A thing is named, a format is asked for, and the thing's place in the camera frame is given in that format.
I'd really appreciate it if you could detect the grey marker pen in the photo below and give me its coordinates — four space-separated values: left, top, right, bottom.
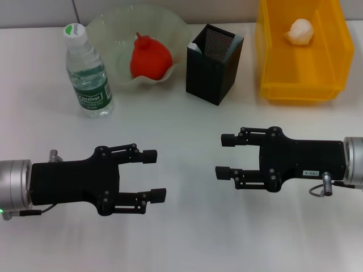
227 32 238 56

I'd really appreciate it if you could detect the right arm cable with connector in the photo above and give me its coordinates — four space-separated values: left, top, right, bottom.
308 171 363 197

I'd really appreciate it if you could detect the black mesh pen holder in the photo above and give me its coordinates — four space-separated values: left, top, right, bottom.
185 23 245 107

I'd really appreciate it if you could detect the green pen white cap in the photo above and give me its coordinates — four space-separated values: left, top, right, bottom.
188 41 204 55

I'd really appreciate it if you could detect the green glass fruit plate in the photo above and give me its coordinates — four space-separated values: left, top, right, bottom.
86 3 189 92

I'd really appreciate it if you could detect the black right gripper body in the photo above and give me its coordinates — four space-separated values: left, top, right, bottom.
258 126 349 194

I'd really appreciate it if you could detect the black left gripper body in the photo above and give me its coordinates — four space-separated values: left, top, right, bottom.
29 145 123 217

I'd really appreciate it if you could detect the white paper ball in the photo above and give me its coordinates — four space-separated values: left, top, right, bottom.
284 18 315 46

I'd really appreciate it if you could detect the yellow plastic bin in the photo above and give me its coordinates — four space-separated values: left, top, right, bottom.
256 0 355 104

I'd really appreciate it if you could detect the clear water bottle green label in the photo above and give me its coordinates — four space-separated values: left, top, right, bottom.
62 23 115 119

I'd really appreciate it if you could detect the orange fruit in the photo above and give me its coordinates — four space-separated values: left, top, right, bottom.
129 31 174 82

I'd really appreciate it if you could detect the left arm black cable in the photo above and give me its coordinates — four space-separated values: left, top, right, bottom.
2 203 56 221

